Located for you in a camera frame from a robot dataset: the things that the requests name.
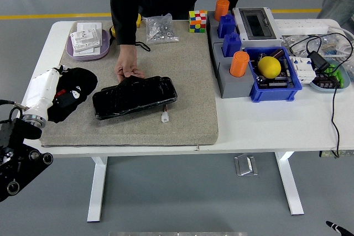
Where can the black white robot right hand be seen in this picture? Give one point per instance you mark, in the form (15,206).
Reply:
(343,231)

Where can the person's right hand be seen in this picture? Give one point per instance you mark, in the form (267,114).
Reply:
(127,62)

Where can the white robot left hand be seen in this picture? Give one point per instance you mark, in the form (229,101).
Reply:
(41,89)

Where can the black rag with red patch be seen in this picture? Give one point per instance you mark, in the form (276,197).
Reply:
(83,79)

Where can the purple tray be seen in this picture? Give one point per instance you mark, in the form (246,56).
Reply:
(104,45)

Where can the yellow tape measure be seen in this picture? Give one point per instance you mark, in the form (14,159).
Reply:
(113,32)

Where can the small yellow item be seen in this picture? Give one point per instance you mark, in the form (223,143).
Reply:
(139,20)

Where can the clear bag of screws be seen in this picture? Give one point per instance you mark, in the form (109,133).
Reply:
(160,30)

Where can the grey-brown mat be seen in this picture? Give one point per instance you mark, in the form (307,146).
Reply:
(179,95)

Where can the white table leg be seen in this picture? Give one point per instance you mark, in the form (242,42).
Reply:
(289,183)
(96,191)

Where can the multicolour puzzle cube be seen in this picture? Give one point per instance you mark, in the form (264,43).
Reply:
(197,21)

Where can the grey peg holder base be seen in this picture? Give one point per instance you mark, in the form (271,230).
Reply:
(212,30)
(235,86)

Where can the blue block peg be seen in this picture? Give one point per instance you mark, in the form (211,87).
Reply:
(231,44)
(226,26)

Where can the orange cylinder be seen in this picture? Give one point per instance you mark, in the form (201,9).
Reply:
(239,63)
(222,9)

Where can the metal floor socket plate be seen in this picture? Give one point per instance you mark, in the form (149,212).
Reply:
(246,165)

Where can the grey electrical distribution box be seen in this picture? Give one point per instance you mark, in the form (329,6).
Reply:
(257,27)

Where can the yellow ball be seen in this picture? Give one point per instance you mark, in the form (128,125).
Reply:
(269,67)

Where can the black terminal block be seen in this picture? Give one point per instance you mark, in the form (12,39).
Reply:
(326,82)

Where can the blue plastic bin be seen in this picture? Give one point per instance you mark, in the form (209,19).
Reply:
(273,94)

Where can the brown cylindrical part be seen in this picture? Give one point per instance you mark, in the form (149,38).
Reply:
(277,53)

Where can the black circuit board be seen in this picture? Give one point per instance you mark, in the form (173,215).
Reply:
(276,82)

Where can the light blue dish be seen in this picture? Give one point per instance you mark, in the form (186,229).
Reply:
(345,79)

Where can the green plastic parts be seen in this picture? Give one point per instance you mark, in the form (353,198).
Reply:
(338,75)

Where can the white circuit breaker block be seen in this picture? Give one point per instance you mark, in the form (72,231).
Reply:
(302,70)

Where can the clear bag of rings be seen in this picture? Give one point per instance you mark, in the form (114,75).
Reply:
(293,42)

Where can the black power adapter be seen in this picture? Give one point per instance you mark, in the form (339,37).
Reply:
(318,61)

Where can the white power strip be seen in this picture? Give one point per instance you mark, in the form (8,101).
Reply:
(301,26)

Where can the clear bag of blue parts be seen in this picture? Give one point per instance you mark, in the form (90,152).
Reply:
(329,44)

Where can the white wall switch plate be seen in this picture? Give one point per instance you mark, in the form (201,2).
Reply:
(87,26)
(88,52)

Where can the white wall socket module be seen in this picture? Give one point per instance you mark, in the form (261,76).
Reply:
(84,39)

